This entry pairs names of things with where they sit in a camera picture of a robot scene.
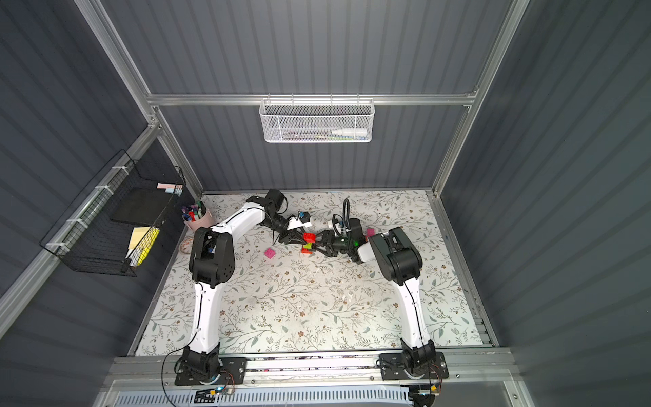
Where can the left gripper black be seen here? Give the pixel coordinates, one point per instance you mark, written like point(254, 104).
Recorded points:
point(290, 235)

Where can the white wire mesh basket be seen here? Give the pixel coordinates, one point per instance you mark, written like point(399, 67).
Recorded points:
point(312, 123)

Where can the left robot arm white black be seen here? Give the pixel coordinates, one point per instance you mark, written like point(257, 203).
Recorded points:
point(212, 264)

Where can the white marker in basket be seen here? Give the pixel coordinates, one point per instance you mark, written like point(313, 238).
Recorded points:
point(351, 133)

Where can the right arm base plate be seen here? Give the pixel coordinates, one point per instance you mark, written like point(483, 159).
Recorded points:
point(393, 368)

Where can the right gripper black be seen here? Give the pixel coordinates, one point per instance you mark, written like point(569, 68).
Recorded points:
point(332, 244)

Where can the black notebook in basket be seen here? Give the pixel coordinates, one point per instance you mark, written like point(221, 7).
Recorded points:
point(141, 207)

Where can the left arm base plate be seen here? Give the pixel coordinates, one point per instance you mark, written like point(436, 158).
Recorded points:
point(218, 372)

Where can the red lego brick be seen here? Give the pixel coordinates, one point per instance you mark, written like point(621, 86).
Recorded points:
point(309, 238)

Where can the black wire wall basket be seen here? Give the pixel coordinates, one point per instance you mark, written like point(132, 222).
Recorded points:
point(114, 229)

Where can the pink pen cup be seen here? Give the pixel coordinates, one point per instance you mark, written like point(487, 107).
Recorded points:
point(194, 222)

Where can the yellow sticky note pad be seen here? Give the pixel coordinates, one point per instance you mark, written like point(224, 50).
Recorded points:
point(140, 245)

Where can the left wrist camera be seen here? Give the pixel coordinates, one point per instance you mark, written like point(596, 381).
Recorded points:
point(300, 220)

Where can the round tape roll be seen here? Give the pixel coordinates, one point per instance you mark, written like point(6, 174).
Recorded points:
point(186, 246)

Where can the aluminium rail front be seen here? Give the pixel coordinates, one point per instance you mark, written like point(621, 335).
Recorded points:
point(462, 365)

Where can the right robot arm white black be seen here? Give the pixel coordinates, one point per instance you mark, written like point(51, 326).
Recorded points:
point(400, 264)

